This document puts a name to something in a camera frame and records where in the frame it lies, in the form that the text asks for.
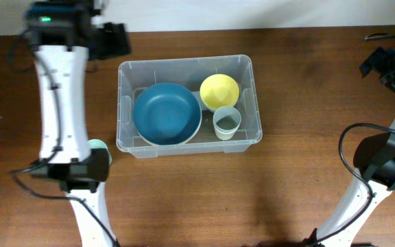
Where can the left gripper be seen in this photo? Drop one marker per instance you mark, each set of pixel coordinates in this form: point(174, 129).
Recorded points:
point(118, 47)

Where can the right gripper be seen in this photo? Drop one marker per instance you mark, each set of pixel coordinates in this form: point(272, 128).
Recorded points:
point(377, 62)

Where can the dark blue plate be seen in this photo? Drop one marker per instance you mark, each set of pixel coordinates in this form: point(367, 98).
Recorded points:
point(166, 101)

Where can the green cup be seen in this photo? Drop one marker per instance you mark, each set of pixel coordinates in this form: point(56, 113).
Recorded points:
point(99, 144)

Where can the yellow bowl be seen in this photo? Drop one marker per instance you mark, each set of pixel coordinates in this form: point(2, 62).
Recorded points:
point(219, 86)

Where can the light green bowl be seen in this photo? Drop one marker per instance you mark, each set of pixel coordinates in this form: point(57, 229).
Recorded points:
point(215, 104)

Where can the cream plate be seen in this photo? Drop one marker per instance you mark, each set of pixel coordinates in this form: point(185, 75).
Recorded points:
point(161, 132)

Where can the grey cup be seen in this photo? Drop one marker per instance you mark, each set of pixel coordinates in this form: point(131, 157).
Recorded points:
point(226, 121)

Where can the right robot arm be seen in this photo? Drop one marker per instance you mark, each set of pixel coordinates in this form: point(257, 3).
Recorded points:
point(372, 168)

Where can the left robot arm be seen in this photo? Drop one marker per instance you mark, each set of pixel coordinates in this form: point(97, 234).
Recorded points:
point(63, 36)

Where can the clear plastic storage container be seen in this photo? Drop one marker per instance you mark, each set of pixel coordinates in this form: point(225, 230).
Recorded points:
point(136, 76)

